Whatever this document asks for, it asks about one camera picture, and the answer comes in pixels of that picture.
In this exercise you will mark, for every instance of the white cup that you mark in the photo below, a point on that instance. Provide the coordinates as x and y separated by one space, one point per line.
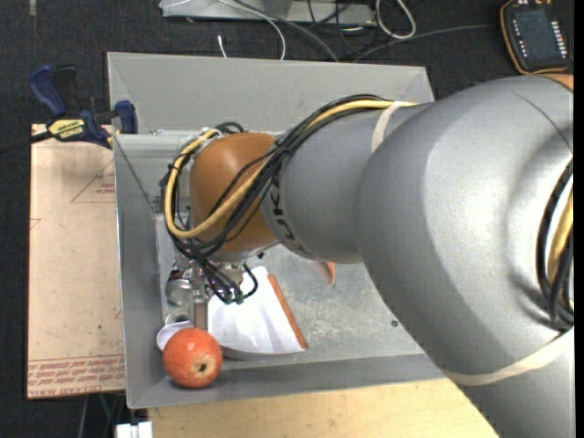
168 333

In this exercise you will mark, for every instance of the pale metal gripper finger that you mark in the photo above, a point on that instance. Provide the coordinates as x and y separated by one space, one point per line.
200 315

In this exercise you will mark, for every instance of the brown cardboard board red print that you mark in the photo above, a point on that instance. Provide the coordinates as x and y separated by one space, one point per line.
73 263

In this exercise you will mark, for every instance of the clear glass thing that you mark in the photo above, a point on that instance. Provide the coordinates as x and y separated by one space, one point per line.
177 290

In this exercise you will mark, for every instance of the orange curved thing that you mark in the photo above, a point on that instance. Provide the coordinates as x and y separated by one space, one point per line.
329 274

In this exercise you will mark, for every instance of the grey metal bin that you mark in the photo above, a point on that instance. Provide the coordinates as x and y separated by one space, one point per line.
137 267

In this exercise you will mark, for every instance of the orange fruit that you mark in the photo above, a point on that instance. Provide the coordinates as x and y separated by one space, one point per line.
191 358

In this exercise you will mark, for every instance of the black cylinder on white bracket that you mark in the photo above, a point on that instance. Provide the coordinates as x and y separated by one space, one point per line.
260 254

